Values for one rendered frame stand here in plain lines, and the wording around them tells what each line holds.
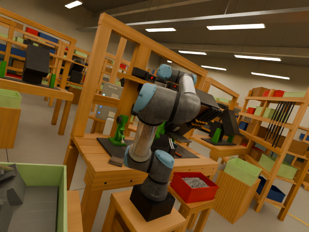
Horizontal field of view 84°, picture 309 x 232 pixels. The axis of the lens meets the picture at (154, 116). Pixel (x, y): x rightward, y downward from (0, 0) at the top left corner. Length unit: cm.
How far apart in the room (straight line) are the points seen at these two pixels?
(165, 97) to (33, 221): 71
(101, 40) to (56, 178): 108
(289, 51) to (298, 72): 209
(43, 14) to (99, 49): 978
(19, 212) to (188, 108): 79
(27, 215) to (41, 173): 21
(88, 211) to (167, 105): 98
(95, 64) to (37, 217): 113
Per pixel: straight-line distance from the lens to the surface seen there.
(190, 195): 134
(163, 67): 95
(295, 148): 387
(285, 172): 392
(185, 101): 60
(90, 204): 132
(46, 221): 92
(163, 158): 90
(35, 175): 108
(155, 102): 58
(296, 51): 867
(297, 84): 1042
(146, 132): 70
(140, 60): 176
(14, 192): 96
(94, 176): 118
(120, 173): 126
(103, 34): 161
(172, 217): 110
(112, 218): 113
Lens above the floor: 148
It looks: 8 degrees down
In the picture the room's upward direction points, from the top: 18 degrees clockwise
